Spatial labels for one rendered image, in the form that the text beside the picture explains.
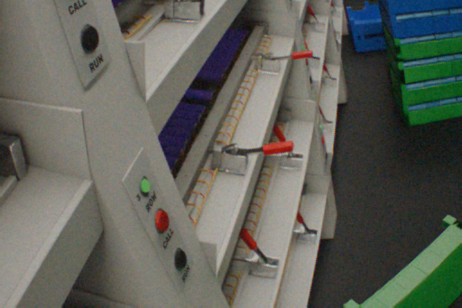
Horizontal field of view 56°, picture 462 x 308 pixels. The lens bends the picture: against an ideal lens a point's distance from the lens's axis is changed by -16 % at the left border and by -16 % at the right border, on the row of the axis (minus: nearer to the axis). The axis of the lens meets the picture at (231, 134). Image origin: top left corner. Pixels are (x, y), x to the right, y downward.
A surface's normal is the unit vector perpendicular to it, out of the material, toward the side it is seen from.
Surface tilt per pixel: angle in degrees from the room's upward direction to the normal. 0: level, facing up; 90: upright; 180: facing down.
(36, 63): 90
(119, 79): 90
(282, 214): 17
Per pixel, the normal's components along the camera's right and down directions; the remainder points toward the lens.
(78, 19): 0.94, -0.10
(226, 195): 0.03, -0.83
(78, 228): 0.97, 0.15
